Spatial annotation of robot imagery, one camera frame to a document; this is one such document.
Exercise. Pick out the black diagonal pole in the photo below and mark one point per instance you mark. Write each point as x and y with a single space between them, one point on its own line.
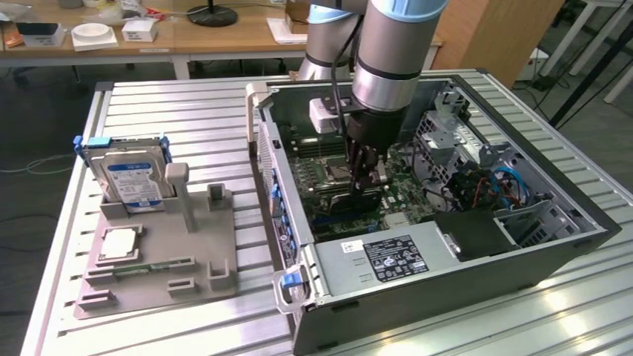
594 76

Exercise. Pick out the blue case latch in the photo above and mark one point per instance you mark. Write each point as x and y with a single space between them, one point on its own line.
290 280

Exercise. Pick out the clear plastic bag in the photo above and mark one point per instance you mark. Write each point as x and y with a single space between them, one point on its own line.
109 15

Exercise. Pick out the white round container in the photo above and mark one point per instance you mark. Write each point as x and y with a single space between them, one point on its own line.
94 37

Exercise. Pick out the white table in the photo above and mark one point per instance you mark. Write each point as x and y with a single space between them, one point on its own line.
614 2

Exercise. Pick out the black PC case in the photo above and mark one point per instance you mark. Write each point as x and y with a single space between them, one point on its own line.
446 296

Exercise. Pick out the wooden cabinet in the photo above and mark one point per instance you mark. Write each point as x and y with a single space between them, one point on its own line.
505 37

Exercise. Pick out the CPU socket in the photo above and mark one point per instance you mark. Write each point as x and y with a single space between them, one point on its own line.
337 170

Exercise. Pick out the hard disk in blue caddy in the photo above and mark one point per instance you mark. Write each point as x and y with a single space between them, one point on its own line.
131 178

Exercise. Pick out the white box with black item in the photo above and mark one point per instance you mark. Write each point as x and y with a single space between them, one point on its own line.
42 35

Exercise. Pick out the graphics card with black fan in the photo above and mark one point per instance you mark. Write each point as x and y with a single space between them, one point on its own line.
357 205

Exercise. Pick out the white paper stack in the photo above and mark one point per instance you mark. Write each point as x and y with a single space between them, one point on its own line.
285 35

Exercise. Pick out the green RAM stick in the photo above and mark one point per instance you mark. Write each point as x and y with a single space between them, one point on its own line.
143 267

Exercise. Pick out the metal disk bay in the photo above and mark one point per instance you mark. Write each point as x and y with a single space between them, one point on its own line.
539 222

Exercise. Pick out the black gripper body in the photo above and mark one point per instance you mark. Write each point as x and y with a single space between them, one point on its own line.
377 128

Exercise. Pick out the grey parts rack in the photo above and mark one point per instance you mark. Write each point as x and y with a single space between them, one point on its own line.
209 237

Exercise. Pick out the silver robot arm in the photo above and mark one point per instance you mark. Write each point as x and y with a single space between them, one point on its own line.
391 44

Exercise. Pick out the black plastic shroud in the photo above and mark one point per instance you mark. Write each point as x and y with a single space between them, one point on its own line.
470 233

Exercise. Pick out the cardboard box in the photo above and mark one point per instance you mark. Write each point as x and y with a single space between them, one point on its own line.
297 15

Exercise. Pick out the wooden desk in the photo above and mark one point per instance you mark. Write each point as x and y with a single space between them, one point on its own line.
223 37

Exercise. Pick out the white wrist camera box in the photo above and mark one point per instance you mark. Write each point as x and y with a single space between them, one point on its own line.
325 118

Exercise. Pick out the silver CPU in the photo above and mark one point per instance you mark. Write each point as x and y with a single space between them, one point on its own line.
119 244

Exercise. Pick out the metal drive cage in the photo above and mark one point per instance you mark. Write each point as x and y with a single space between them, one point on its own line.
441 141

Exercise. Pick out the silver chipset heatsink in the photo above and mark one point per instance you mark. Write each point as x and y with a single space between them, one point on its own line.
397 220

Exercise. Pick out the small white box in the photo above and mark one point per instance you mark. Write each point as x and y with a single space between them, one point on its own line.
139 31

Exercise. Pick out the green motherboard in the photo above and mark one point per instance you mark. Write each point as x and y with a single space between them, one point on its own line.
397 200

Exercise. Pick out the orange object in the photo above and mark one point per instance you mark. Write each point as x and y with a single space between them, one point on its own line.
13 40

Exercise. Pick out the grey power supply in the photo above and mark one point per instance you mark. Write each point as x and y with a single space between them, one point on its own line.
346 267

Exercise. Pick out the black round lamp base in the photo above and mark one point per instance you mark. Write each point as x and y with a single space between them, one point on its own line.
213 16

